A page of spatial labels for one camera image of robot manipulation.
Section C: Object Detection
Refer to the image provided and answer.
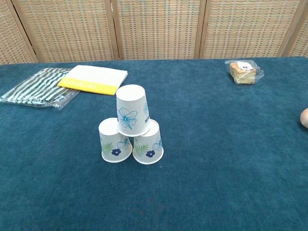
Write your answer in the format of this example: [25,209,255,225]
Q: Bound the paper cup large blue flower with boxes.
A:
[115,84,152,137]

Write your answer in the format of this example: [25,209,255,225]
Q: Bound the paper cup fern navy flower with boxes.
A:
[132,119,165,166]
[98,117,133,164]

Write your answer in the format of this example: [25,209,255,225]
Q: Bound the white and yellow napkin pack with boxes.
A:
[57,64,128,96]

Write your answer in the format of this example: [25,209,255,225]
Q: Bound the woven rattan folding screen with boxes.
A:
[0,0,308,65]

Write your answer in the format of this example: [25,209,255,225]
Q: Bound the blue tablecloth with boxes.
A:
[0,56,308,231]

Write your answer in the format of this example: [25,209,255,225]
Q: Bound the wrapped cake slice packet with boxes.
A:
[224,59,265,85]

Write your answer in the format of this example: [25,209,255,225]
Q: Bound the striped cloth in plastic bag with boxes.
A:
[0,67,80,111]

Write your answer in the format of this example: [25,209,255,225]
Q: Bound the beige egg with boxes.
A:
[300,107,308,129]

